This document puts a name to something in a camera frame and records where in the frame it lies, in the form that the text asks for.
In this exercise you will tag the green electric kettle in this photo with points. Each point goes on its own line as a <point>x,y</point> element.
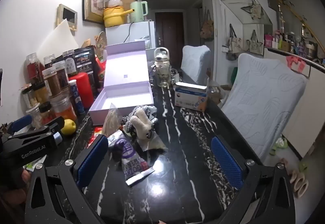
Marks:
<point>138,12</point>

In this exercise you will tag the clear plastic container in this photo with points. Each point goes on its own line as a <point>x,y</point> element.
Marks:
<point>214,92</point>

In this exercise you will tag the purple silver snack packet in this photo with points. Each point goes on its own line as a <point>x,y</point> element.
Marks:
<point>132,160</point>

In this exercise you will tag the white wall socket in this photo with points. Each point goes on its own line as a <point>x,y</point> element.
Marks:
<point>224,49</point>

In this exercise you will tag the cluster of spice jars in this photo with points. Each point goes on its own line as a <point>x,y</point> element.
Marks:
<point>52,81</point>

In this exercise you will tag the white plastic bag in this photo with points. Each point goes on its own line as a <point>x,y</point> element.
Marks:
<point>115,0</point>

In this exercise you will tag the white fridge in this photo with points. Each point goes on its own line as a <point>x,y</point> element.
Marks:
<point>137,33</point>

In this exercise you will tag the person's left hand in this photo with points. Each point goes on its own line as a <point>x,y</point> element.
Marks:
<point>14,198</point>

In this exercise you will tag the green slipper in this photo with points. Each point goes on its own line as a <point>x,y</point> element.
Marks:
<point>279,145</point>
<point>303,167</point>

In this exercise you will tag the red cylinder canister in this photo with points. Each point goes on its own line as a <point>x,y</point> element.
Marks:
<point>82,89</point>

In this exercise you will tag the gold stair railing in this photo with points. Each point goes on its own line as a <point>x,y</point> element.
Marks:
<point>299,19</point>

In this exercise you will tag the small chair with light cover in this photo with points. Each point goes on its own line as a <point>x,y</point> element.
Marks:
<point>195,64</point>

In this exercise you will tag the small wooden framed panel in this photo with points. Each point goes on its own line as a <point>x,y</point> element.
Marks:
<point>67,17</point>

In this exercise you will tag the red spicy strip packet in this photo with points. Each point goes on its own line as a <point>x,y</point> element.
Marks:
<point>99,132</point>

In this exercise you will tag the glass water jug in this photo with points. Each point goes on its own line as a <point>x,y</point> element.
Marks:
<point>161,69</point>

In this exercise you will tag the white plush toy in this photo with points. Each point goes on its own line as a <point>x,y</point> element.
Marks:
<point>141,122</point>

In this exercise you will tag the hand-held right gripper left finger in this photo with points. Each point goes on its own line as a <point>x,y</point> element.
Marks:
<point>92,160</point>

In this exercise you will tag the clear glass cup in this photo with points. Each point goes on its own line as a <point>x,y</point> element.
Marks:
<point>175,75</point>

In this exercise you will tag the white foam board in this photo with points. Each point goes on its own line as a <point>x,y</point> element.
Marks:
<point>61,36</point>

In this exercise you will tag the large chair with light cover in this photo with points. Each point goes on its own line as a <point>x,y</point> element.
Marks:
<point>261,102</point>

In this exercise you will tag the dark wooden door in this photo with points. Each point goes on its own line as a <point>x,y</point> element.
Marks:
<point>168,28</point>

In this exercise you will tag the plaid scrunchie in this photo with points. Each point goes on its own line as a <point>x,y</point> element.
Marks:
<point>148,111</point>

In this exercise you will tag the blue white mask box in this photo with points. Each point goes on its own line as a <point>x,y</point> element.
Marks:
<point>190,98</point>

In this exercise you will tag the yellow lemon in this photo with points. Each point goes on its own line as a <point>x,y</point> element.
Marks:
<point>68,126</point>

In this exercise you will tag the blue tablet tube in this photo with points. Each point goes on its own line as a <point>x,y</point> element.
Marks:
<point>76,98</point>

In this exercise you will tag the gold decorative plate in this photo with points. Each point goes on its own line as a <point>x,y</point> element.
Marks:
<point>101,40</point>

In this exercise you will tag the clear wrapper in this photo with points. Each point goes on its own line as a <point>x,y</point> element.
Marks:
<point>152,143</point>

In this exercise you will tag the row of toiletry bottles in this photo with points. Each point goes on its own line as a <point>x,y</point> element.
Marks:
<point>292,43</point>

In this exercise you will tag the green bag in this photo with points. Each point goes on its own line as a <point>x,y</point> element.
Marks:
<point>233,74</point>

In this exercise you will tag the light blue power bank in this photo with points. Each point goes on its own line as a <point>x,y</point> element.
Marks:
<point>58,137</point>

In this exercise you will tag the pink cloth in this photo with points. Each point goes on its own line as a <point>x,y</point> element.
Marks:
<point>295,62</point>

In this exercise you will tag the white panel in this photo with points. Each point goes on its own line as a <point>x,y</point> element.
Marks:
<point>302,122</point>

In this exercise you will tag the beige tote bag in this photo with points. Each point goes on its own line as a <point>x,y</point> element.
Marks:
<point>254,43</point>
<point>233,43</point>

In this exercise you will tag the star shaped bag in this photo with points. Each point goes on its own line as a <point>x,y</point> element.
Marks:
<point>255,10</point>

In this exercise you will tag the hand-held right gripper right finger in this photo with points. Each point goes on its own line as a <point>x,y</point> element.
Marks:
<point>227,163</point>

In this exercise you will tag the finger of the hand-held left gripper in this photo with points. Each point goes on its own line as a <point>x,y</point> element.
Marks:
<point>54,125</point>
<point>21,121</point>

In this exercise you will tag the yellow pot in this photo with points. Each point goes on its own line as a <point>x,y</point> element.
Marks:
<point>114,17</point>

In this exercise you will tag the black snack bag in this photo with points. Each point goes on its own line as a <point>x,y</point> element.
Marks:
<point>85,61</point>

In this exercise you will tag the lavender gift box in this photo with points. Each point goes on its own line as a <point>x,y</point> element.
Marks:
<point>127,69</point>

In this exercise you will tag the woven brown bag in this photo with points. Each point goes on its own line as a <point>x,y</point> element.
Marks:
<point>207,28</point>

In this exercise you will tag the beige pink slipper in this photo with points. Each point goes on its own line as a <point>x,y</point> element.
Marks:
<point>285,163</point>
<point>299,182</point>

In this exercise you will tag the clear packet brown contents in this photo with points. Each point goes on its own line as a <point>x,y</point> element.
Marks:
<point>111,120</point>

